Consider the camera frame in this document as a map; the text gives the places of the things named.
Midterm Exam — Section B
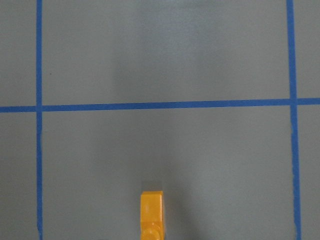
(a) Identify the orange trapezoid block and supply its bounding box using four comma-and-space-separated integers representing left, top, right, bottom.
140, 190, 166, 240

